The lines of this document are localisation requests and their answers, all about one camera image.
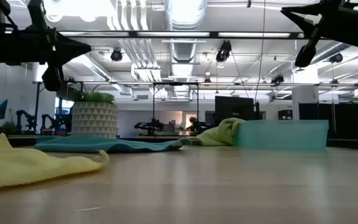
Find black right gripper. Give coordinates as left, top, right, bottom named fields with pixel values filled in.
left=280, top=3, right=358, bottom=52

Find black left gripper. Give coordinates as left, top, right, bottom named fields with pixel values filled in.
left=11, top=26, right=92, bottom=66

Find teal microfiber towel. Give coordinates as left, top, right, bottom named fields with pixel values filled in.
left=34, top=135, right=192, bottom=154

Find lime microfiber towel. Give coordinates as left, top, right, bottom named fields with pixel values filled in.
left=187, top=117, right=247, bottom=147

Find yellow microfiber towel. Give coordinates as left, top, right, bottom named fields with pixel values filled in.
left=0, top=133, right=110, bottom=192

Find black stand pole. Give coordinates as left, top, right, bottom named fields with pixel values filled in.
left=34, top=81, right=42, bottom=134

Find succulent in white patterned pot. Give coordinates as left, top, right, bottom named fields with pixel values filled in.
left=71, top=91, right=118, bottom=139

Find white building column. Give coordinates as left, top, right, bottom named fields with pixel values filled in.
left=291, top=67, right=319, bottom=121

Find blue screen monitor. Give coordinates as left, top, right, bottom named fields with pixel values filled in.
left=0, top=98, right=9, bottom=121

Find black beam with light strips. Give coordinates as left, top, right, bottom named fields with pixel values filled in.
left=57, top=30, right=323, bottom=39

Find small green potted plant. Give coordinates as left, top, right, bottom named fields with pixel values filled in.
left=1, top=120, right=18, bottom=136

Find black partition panels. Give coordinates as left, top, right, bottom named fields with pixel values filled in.
left=298, top=102, right=358, bottom=140

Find black monitor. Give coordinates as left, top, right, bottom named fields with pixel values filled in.
left=214, top=95, right=260, bottom=126

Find teal translucent plastic bin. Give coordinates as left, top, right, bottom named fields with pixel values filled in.
left=234, top=119, right=329, bottom=152

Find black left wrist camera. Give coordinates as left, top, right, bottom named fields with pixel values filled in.
left=41, top=58, right=65, bottom=92

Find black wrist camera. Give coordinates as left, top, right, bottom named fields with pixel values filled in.
left=41, top=58, right=65, bottom=92
left=294, top=26, right=321, bottom=68

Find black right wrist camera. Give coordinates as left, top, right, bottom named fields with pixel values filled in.
left=294, top=26, right=321, bottom=68

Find thin black hanging cable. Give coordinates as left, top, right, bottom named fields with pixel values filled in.
left=253, top=0, right=267, bottom=102

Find small black wall screen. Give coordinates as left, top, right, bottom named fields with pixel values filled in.
left=278, top=109, right=293, bottom=121

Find black background rig frame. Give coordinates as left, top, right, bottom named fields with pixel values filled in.
left=152, top=82, right=200, bottom=136

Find silver ventilation duct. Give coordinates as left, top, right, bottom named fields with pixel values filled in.
left=163, top=0, right=208, bottom=63

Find black aluminium table frame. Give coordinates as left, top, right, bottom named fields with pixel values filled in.
left=0, top=134, right=358, bottom=151

